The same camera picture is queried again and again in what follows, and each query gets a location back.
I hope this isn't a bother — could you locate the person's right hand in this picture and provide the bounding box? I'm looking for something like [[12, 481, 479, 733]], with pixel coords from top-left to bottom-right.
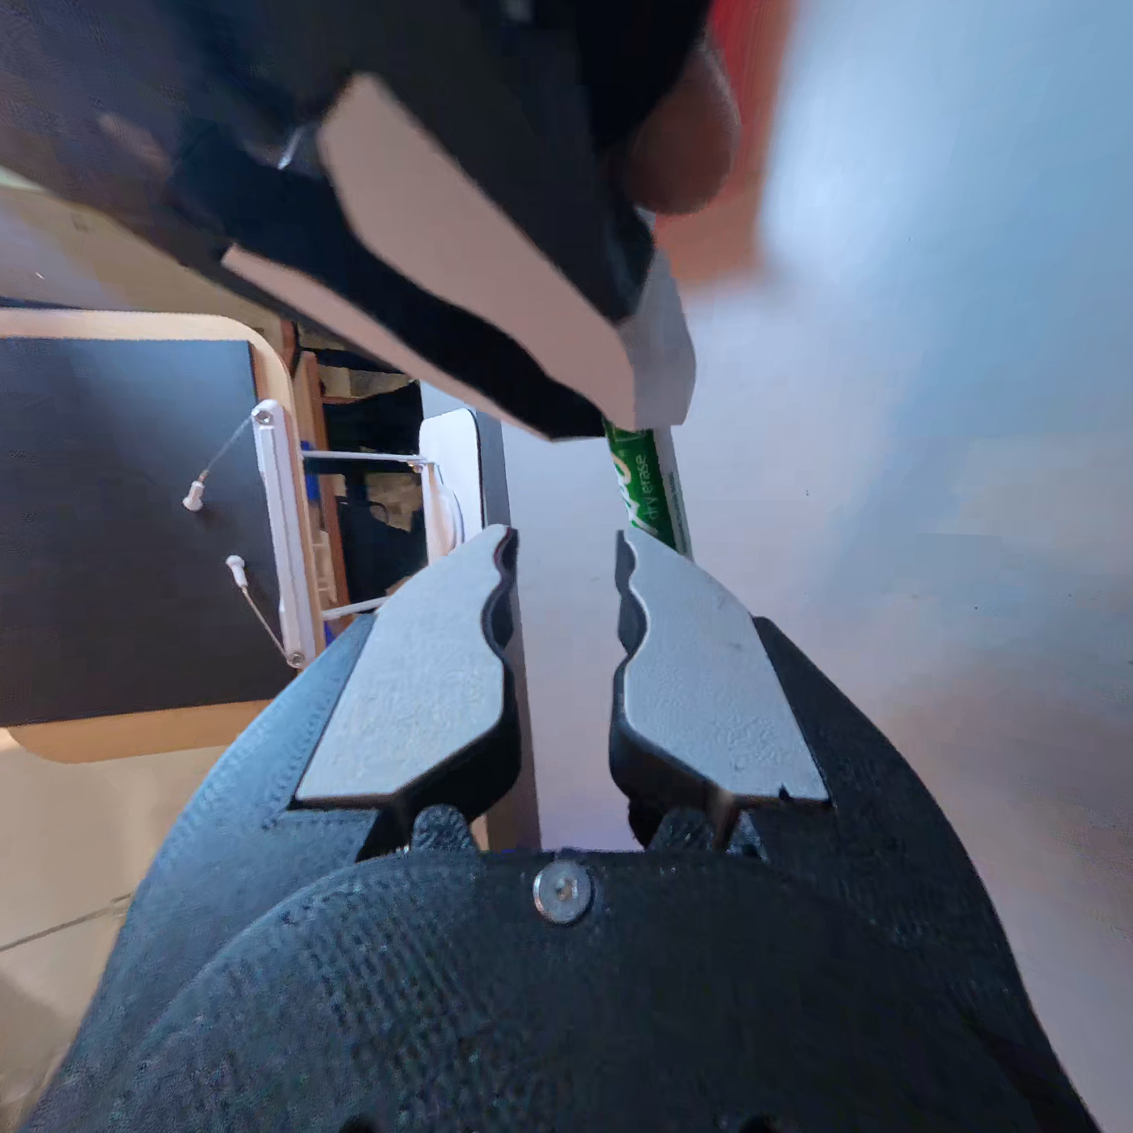
[[614, 34, 748, 214]]

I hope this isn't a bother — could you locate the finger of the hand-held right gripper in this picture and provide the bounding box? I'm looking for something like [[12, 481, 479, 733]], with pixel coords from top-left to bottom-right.
[[223, 244, 614, 441], [318, 73, 698, 431]]

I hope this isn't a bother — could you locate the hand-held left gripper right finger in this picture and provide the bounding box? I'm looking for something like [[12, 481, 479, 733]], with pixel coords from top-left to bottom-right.
[[611, 528, 833, 829]]

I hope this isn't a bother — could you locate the red plastic bin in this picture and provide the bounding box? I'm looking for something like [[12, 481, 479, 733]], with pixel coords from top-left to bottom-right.
[[653, 0, 801, 285]]

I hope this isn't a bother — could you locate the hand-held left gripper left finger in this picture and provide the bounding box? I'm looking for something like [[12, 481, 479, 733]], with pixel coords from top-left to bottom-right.
[[290, 521, 522, 826]]

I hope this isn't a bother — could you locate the white tipped elastic cord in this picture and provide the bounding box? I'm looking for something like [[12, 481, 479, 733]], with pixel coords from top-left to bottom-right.
[[180, 412, 260, 511], [228, 555, 305, 667]]

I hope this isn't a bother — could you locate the black board with wooden edge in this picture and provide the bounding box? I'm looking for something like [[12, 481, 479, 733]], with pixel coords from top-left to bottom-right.
[[0, 312, 298, 764]]

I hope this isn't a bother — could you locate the green dry erase marker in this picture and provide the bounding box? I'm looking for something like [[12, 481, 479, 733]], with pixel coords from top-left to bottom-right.
[[603, 419, 698, 560]]

